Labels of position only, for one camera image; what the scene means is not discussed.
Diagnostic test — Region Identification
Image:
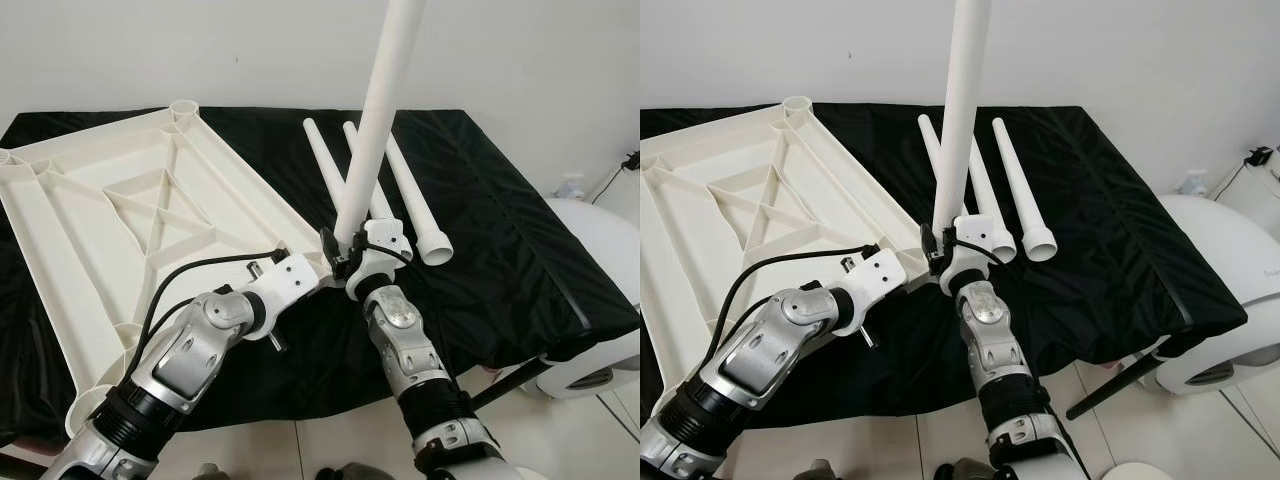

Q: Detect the white plastic table leg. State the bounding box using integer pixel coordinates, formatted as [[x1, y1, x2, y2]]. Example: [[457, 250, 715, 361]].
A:
[[992, 117, 1058, 263], [332, 0, 429, 256], [342, 121, 399, 226], [302, 117, 351, 216], [928, 0, 993, 246], [917, 113, 956, 206], [968, 140, 1019, 263], [383, 135, 454, 267]]

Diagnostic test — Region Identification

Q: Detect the black tablecloth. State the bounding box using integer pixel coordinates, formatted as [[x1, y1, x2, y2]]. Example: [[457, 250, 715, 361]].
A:
[[0, 105, 641, 451], [640, 103, 1249, 431]]

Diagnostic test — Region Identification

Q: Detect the black metal table leg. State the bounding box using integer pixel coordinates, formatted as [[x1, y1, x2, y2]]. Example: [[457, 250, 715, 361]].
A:
[[1065, 352, 1161, 421], [470, 355, 551, 411]]

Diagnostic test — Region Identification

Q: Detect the grey robot right leg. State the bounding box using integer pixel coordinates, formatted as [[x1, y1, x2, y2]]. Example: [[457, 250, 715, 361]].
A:
[[930, 462, 1001, 480], [315, 463, 391, 480]]

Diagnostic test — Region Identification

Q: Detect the white rounded appliance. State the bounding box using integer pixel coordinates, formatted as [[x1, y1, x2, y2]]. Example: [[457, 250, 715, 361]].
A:
[[1150, 193, 1280, 396], [530, 195, 641, 401]]

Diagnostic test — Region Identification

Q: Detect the white round disc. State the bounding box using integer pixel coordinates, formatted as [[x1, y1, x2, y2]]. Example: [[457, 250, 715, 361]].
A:
[[1105, 458, 1166, 480]]

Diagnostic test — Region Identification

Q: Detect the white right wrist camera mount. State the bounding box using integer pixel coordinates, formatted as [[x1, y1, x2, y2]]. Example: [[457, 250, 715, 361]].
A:
[[345, 218, 413, 301], [940, 215, 1006, 296]]

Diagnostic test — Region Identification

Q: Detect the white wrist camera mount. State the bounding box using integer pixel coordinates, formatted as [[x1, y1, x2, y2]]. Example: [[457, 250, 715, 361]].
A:
[[245, 252, 323, 316], [940, 215, 1006, 296], [845, 248, 908, 306], [345, 218, 413, 301]]

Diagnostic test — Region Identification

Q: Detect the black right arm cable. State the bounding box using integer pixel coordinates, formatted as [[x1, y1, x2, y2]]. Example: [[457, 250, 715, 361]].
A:
[[345, 238, 413, 266]]

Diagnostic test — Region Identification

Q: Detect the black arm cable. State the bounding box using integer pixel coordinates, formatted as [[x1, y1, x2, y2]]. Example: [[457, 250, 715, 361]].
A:
[[140, 248, 291, 376], [345, 238, 413, 266], [735, 243, 881, 351]]

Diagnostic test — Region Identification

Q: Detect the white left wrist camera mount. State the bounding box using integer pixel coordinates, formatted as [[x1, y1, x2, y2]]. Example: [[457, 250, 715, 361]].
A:
[[845, 248, 908, 306], [245, 252, 323, 316]]

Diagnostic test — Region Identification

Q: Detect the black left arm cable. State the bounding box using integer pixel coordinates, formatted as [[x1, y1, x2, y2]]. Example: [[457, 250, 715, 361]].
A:
[[735, 243, 881, 351], [140, 248, 291, 376]]

